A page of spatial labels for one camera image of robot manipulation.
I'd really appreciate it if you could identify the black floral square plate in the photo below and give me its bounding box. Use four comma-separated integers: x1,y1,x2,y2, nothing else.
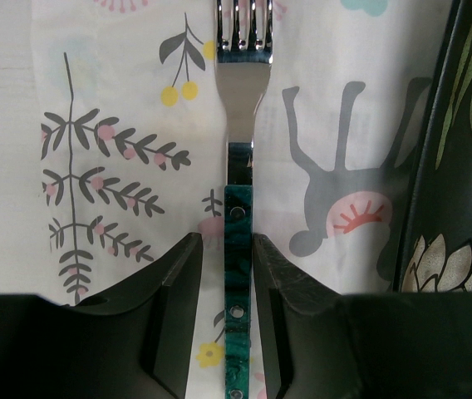
394,1,472,292

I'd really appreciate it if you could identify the floral patterned placemat cloth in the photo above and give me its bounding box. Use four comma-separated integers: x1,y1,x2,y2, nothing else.
32,1,450,398

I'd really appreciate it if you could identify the fork with green handle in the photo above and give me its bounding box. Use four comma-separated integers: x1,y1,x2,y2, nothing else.
215,1,274,398

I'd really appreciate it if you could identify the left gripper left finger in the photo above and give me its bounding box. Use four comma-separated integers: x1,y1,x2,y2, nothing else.
55,233,203,398

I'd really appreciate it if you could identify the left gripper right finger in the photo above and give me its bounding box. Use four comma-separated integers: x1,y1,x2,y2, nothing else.
253,234,366,398

